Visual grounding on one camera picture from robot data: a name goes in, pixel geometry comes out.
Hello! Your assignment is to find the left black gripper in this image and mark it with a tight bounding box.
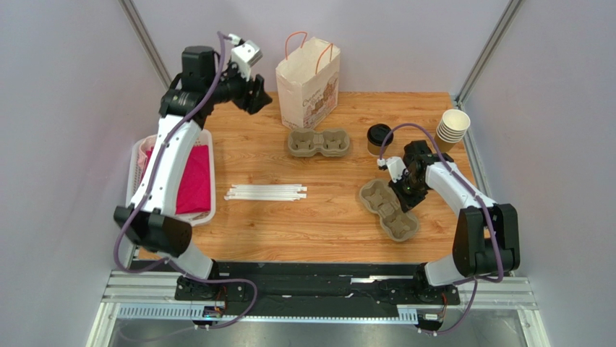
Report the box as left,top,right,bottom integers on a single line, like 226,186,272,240
205,59,272,115

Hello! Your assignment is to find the cardboard cup carrier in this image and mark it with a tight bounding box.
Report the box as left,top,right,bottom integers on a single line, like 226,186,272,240
287,128,351,158
359,179,421,242

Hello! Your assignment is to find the white paper takeout bag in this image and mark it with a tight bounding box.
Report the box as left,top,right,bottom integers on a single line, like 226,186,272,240
275,31,341,129

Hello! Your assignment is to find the black plastic cup lid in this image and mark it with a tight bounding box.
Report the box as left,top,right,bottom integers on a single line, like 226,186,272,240
367,124,394,146

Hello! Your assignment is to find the brown paper coffee cup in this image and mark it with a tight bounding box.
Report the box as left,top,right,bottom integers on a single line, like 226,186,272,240
367,140,389,156

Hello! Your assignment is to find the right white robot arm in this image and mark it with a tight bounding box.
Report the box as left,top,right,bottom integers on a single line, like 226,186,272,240
384,140,521,287

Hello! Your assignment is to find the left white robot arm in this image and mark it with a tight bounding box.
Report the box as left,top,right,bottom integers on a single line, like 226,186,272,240
114,40,272,281

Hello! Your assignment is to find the white plastic basket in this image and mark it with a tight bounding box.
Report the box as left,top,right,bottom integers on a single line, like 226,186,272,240
125,129,216,226

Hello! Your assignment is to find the stack of paper cups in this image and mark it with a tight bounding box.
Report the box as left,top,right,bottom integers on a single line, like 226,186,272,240
435,109,471,153

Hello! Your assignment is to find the bundle of wrapped straws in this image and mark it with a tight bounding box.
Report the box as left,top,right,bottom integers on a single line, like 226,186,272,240
224,184,307,201

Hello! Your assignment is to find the pink folded cloth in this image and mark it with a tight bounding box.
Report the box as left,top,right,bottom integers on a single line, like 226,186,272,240
143,144,213,215

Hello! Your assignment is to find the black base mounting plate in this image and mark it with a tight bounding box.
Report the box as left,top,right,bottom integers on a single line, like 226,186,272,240
130,261,472,320

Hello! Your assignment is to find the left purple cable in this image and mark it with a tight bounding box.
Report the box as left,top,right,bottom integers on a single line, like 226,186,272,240
113,31,259,330

